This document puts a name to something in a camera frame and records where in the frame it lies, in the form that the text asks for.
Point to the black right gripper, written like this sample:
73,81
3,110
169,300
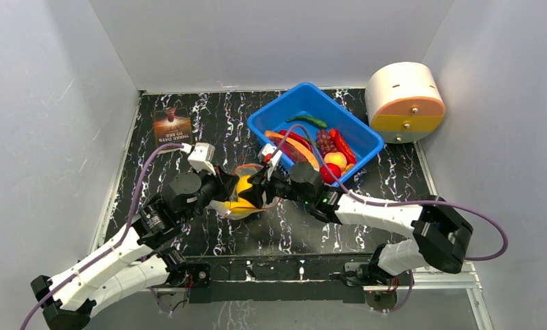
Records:
261,188

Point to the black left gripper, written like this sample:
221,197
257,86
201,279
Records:
225,182

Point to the clear zip bag orange seal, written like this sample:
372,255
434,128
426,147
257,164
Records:
246,169

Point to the yellow mango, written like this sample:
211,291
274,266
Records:
240,207

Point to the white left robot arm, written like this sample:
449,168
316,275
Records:
137,257

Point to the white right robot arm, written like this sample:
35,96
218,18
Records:
435,234

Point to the dark paperback book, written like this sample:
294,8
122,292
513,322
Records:
173,125

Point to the purple grape bunch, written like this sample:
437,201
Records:
325,142

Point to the green chili pepper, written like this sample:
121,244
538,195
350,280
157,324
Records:
316,122

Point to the round white orange drawer box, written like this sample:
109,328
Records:
403,103

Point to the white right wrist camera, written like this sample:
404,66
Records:
270,155

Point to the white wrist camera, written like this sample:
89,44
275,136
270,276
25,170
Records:
201,158
270,155

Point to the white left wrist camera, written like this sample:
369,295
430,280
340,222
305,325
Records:
201,158

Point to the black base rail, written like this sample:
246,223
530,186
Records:
285,277

